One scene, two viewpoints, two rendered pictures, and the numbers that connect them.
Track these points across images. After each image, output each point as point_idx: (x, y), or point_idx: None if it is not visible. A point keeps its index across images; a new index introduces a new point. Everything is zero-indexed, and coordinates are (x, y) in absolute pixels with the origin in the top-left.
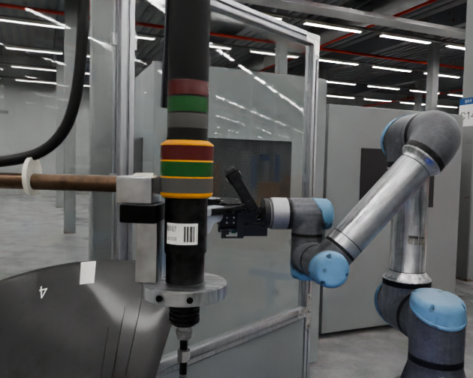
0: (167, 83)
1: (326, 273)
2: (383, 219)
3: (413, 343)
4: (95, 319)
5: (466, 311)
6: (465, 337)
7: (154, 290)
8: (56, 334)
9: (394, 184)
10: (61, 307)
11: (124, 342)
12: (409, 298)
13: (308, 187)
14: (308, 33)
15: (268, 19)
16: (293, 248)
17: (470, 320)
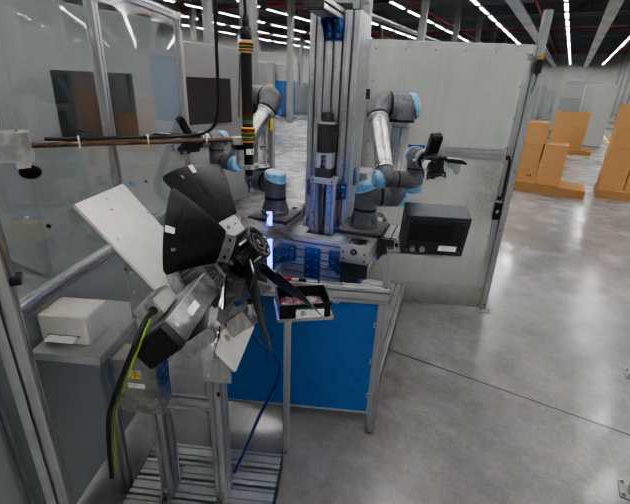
0: (243, 111)
1: (236, 165)
2: (255, 139)
3: (267, 192)
4: (205, 182)
5: (256, 192)
6: (258, 207)
7: (247, 166)
8: (196, 188)
9: (258, 123)
10: (192, 180)
11: (218, 187)
12: (264, 174)
13: (186, 119)
14: (175, 12)
15: (156, 5)
16: (211, 156)
17: (259, 197)
